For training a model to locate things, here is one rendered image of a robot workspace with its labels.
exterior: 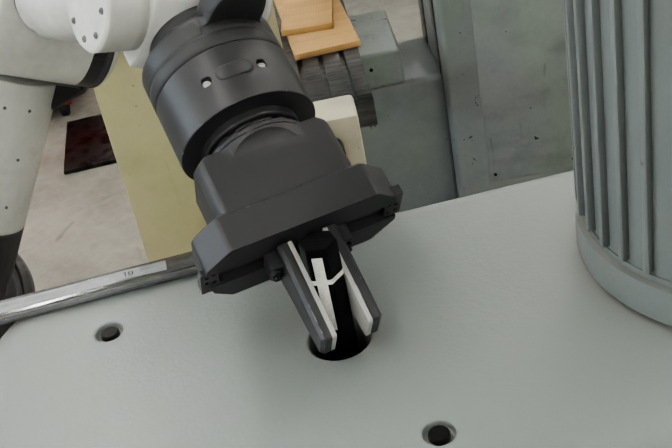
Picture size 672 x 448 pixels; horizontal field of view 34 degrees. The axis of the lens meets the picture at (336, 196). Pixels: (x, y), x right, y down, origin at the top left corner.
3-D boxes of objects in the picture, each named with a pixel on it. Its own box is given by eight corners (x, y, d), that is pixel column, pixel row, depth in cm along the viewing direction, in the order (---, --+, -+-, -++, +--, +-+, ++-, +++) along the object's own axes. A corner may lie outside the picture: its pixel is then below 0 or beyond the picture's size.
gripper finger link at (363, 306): (369, 317, 59) (320, 225, 62) (364, 340, 62) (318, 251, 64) (396, 306, 59) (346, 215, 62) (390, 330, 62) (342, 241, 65)
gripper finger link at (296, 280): (334, 353, 61) (288, 263, 64) (338, 331, 58) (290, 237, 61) (308, 365, 61) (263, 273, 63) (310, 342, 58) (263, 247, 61)
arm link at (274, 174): (392, 246, 69) (312, 102, 74) (411, 165, 60) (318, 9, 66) (205, 322, 65) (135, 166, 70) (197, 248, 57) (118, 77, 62)
